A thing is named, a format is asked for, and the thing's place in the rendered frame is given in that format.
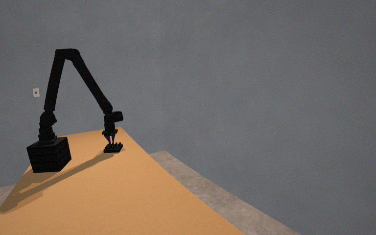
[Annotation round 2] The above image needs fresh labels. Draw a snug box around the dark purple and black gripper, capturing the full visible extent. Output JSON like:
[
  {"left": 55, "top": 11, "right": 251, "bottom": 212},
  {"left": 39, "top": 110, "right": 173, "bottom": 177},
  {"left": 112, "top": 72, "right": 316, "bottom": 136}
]
[{"left": 102, "top": 123, "right": 118, "bottom": 145}]

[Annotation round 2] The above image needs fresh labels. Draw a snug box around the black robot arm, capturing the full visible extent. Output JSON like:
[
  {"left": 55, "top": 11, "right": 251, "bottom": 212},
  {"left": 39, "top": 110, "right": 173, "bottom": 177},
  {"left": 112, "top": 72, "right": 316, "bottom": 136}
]
[{"left": 37, "top": 48, "right": 123, "bottom": 146}]

